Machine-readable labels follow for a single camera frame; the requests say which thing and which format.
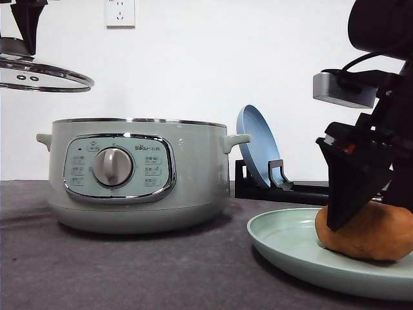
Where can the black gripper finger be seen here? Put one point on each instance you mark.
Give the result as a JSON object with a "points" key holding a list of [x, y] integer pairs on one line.
{"points": [[26, 14]]}

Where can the white wall socket left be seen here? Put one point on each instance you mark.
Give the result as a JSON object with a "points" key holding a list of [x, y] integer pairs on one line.
{"points": [[120, 14]]}

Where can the blue plate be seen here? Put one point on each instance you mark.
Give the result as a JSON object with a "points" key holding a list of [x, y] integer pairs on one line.
{"points": [[264, 145]]}

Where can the black dish rack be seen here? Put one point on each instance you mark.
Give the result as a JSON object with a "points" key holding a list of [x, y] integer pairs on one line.
{"points": [[280, 190]]}

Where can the green electric steamer pot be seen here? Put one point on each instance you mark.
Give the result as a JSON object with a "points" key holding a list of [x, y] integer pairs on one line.
{"points": [[138, 175]]}

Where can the brown potato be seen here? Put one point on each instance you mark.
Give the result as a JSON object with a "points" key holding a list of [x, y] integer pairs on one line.
{"points": [[375, 231]]}

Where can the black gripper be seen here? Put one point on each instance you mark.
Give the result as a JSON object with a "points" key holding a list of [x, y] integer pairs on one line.
{"points": [[360, 156]]}

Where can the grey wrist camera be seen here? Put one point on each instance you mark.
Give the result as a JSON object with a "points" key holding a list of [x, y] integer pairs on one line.
{"points": [[340, 88]]}

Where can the glass pot lid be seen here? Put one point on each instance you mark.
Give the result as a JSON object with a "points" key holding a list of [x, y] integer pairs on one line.
{"points": [[20, 69]]}

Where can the green plate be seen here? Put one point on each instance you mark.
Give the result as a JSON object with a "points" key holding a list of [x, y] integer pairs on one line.
{"points": [[290, 236]]}

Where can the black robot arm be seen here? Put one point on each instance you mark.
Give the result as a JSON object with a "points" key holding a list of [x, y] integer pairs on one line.
{"points": [[384, 27]]}

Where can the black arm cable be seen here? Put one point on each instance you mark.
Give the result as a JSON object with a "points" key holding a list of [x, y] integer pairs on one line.
{"points": [[370, 73]]}

